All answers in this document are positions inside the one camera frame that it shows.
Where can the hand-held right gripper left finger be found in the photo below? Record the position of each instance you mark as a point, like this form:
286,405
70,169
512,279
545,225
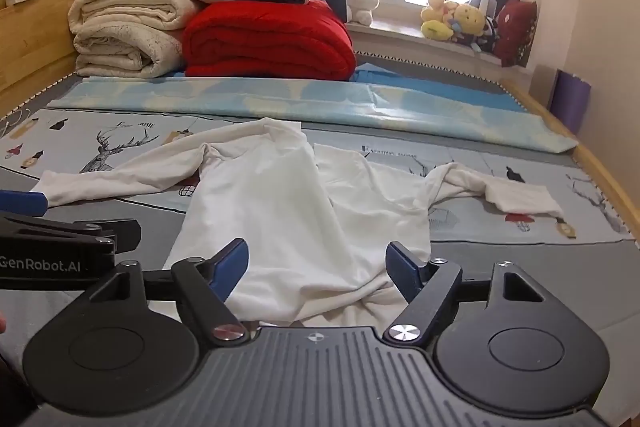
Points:
232,263

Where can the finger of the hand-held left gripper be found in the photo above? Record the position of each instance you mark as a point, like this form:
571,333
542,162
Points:
120,234
22,203

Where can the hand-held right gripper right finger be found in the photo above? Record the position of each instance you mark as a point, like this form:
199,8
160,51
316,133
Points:
402,268

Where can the white long-sleeve shirt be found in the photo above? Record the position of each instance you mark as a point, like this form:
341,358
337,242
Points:
260,207

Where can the grey printed bed sheet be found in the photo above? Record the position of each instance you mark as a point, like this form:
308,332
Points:
125,142

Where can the light blue patterned sheet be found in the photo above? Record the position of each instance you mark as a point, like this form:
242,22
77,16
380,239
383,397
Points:
250,99

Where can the plain blue sheet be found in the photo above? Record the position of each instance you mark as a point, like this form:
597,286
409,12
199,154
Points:
450,89

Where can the cream folded blanket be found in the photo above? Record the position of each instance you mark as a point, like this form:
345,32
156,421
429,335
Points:
120,32

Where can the red folded blanket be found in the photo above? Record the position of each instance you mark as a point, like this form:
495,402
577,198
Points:
265,37

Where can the white window sill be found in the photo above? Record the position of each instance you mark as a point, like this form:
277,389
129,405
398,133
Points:
400,38

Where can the purple container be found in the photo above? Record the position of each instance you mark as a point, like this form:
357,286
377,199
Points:
572,102

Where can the pale yellow plush toy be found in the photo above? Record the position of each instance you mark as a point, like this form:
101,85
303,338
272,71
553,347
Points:
436,19

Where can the yellow round plush toy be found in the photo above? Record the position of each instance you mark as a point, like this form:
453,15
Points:
470,19

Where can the dark red cushion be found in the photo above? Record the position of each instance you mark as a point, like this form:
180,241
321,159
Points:
517,32

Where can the white plush toy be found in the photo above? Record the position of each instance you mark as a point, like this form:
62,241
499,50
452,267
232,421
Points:
361,2

